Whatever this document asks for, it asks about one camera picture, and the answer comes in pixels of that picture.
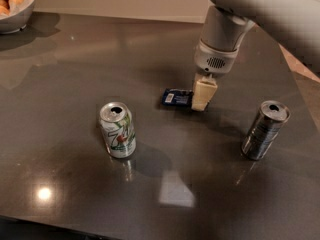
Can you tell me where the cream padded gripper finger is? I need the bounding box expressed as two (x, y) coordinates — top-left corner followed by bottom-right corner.
(191, 73), (218, 111)

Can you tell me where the blue rxbar blueberry wrapper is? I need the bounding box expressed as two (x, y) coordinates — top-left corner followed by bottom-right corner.
(161, 88), (193, 107)

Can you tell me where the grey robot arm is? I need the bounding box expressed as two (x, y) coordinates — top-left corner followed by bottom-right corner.
(192, 0), (320, 111)

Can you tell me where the dark silver soda can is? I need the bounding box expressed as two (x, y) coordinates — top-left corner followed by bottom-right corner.
(241, 100), (290, 161)

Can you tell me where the white green 7up can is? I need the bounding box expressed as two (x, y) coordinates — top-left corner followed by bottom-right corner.
(99, 102), (136, 159)

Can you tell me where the metal fruit bowl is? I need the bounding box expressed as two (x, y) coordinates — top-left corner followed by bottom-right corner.
(0, 0), (36, 34)

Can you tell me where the orange fruit middle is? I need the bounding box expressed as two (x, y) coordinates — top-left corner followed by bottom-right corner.
(8, 0), (24, 7)

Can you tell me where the orange fruit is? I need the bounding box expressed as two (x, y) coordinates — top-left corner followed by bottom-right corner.
(8, 0), (24, 7)
(0, 5), (10, 16)

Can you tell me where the orange fruit lower left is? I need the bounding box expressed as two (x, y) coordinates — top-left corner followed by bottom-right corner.
(0, 5), (10, 16)

